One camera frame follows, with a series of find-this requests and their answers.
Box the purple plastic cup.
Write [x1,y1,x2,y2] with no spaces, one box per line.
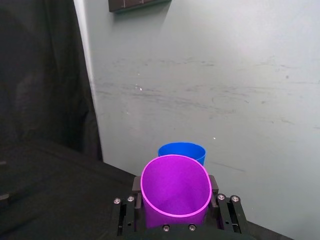
[140,154,213,230]

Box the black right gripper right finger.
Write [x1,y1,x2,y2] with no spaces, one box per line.
[206,174,251,235]

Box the blue plastic cup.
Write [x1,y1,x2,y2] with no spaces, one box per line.
[157,141,208,167]

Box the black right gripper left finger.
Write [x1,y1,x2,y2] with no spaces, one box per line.
[112,175,146,237]

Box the dark rectangular panel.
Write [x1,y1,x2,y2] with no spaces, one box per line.
[108,0,173,15]

